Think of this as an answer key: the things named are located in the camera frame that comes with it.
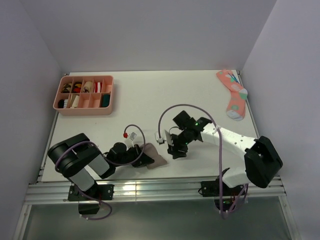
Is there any aluminium rail frame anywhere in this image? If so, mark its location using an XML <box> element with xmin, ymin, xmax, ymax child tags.
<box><xmin>13</xmin><ymin>70</ymin><xmax>301</xmax><ymax>240</ymax></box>

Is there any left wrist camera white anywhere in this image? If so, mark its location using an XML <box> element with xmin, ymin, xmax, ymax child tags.
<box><xmin>123</xmin><ymin>132</ymin><xmax>137</xmax><ymax>148</ymax></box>

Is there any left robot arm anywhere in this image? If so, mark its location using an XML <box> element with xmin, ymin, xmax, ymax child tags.
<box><xmin>47</xmin><ymin>133</ymin><xmax>155</xmax><ymax>200</ymax></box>

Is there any rolled tan pink sock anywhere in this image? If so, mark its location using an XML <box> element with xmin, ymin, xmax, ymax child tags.
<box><xmin>82</xmin><ymin>81</ymin><xmax>93</xmax><ymax>93</ymax></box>

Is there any rolled black white sock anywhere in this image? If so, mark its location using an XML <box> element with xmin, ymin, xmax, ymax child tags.
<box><xmin>57</xmin><ymin>98</ymin><xmax>69</xmax><ymax>109</ymax></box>

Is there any rolled beige sock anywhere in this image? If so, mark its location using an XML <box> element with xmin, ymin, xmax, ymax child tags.
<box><xmin>70</xmin><ymin>94</ymin><xmax>80</xmax><ymax>109</ymax></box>

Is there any dark green patterned sock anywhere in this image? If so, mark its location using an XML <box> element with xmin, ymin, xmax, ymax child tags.
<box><xmin>100</xmin><ymin>94</ymin><xmax>111</xmax><ymax>108</ymax></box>

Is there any rolled red white sock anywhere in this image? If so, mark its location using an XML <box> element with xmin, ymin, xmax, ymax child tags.
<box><xmin>94</xmin><ymin>82</ymin><xmax>103</xmax><ymax>93</ymax></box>

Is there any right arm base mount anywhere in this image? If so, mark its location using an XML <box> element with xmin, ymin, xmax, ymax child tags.
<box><xmin>198</xmin><ymin>179</ymin><xmax>244</xmax><ymax>211</ymax></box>

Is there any pink divided organizer tray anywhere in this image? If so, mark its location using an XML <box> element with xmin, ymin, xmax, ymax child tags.
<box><xmin>53</xmin><ymin>75</ymin><xmax>115</xmax><ymax>116</ymax></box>

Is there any pink patterned sock pair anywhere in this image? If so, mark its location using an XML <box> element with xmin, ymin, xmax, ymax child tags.
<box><xmin>216</xmin><ymin>69</ymin><xmax>248</xmax><ymax>121</ymax></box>

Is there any taupe sock red striped cuff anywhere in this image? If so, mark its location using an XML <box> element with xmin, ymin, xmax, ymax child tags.
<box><xmin>142</xmin><ymin>142</ymin><xmax>168</xmax><ymax>170</ymax></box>

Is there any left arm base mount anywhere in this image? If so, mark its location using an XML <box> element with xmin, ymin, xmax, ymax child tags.
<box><xmin>67</xmin><ymin>183</ymin><xmax>115</xmax><ymax>216</ymax></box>

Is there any rolled dark red sock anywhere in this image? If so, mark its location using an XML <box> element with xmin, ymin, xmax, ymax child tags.
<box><xmin>71</xmin><ymin>81</ymin><xmax>82</xmax><ymax>93</ymax></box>

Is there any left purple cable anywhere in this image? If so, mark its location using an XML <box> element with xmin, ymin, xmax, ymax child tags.
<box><xmin>54</xmin><ymin>124</ymin><xmax>147</xmax><ymax>221</ymax></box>

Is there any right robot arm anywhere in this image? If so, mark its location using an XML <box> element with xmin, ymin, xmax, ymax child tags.
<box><xmin>165</xmin><ymin>110</ymin><xmax>283</xmax><ymax>195</ymax></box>

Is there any rolled brown black sock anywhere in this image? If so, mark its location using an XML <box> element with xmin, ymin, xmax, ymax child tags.
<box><xmin>61</xmin><ymin>83</ymin><xmax>72</xmax><ymax>94</ymax></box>

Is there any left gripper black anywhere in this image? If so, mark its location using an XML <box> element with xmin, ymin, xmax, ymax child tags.
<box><xmin>114</xmin><ymin>144</ymin><xmax>154</xmax><ymax>168</ymax></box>

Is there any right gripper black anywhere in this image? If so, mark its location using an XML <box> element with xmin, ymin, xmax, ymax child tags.
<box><xmin>166</xmin><ymin>128</ymin><xmax>192</xmax><ymax>160</ymax></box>

